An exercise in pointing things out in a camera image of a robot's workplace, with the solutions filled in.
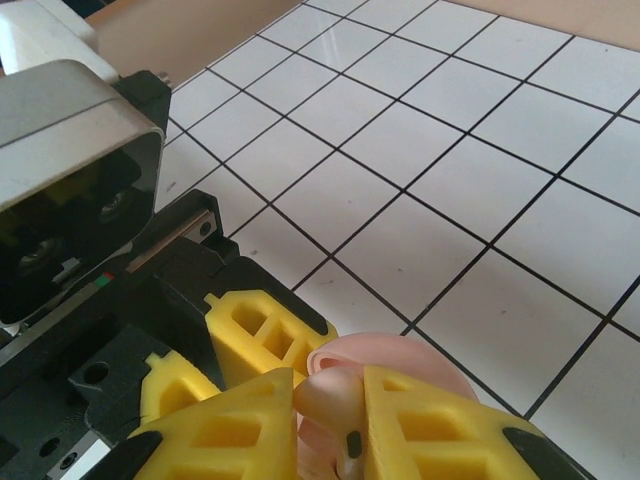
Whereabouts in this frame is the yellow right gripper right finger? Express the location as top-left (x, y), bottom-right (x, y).
top-left (359, 364), bottom-right (599, 480)

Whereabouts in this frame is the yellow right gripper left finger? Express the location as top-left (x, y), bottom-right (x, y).
top-left (84, 367), bottom-right (302, 480)

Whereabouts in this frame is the earbud charging case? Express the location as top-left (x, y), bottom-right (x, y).
top-left (298, 333), bottom-right (482, 480)

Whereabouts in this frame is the wireless earbud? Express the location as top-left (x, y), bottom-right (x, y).
top-left (292, 368), bottom-right (366, 480)

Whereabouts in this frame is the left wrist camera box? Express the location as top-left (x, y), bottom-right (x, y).
top-left (0, 0), bottom-right (167, 326)

